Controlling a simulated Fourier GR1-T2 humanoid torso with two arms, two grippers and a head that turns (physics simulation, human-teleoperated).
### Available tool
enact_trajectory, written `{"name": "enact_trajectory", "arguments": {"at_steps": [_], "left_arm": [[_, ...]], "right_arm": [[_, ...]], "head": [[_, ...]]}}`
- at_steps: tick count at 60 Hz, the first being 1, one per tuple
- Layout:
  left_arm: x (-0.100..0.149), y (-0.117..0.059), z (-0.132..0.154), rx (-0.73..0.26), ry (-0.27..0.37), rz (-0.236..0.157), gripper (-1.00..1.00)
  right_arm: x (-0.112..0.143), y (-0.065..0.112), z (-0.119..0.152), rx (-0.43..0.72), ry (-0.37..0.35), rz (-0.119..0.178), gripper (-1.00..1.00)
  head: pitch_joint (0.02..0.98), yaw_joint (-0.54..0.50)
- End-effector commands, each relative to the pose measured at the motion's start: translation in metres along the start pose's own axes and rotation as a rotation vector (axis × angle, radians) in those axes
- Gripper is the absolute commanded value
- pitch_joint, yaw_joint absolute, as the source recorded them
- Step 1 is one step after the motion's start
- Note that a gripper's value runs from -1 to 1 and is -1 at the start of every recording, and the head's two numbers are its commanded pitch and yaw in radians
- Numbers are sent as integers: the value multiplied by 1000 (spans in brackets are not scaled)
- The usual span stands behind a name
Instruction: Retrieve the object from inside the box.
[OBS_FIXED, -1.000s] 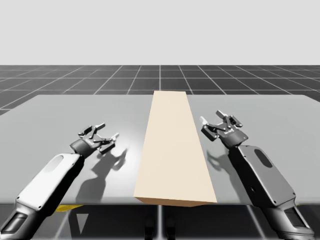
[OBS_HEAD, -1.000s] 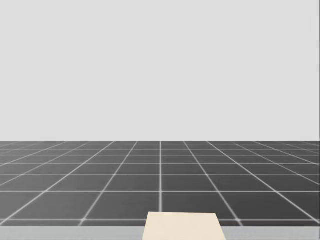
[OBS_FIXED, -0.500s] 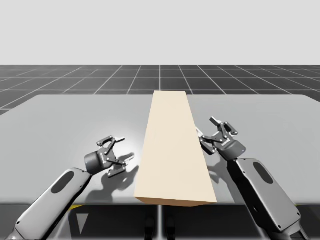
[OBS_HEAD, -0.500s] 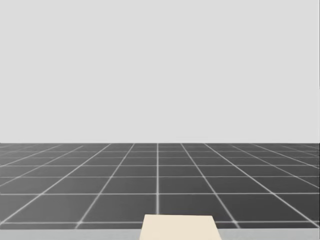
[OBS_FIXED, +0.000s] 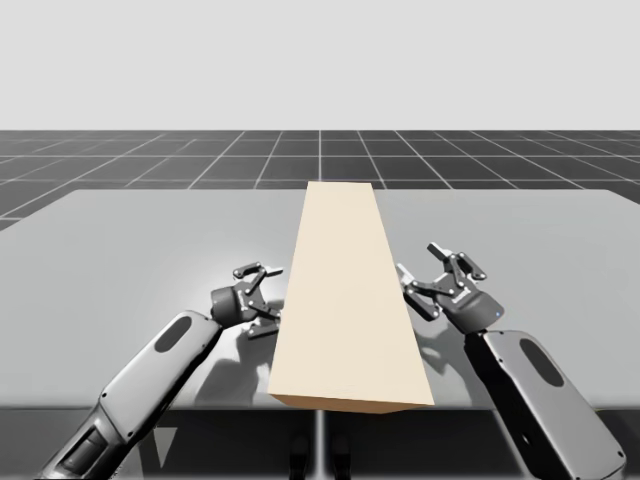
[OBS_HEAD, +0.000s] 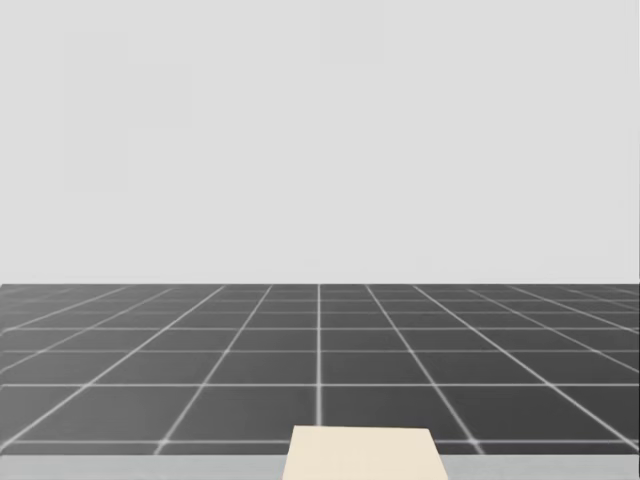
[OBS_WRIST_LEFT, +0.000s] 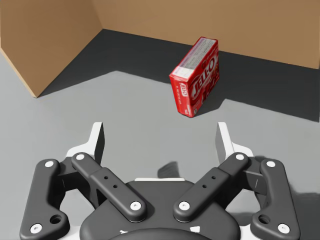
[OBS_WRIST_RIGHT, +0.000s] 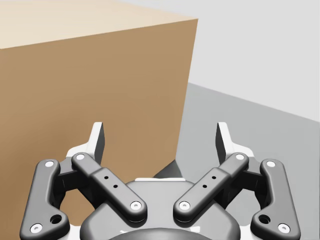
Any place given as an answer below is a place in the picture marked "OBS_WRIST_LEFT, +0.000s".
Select red carton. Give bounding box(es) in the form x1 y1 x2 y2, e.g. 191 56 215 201
169 36 221 118

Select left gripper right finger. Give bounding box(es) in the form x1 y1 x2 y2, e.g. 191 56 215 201
172 121 301 240

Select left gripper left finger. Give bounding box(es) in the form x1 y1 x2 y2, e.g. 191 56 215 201
19 121 148 240

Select tall board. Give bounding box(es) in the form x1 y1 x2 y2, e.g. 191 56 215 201
0 0 320 98

